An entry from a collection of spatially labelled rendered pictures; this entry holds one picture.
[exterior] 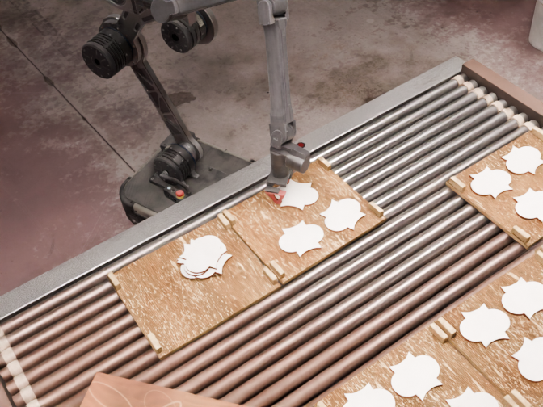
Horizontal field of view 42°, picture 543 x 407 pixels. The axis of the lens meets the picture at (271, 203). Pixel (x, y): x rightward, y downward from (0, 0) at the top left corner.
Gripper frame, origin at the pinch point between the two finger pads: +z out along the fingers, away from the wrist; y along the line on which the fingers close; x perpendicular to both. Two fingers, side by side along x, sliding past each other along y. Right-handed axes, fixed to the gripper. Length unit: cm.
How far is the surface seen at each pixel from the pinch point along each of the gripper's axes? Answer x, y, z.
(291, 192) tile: -3.3, 0.4, 0.0
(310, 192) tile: -9.6, 1.8, -0.1
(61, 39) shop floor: 211, 185, 97
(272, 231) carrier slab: -1.8, -16.5, 0.9
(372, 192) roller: -29.1, 8.9, 2.3
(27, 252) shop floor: 140, 16, 96
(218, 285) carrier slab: 8.1, -40.5, 1.1
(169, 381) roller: 11, -73, 3
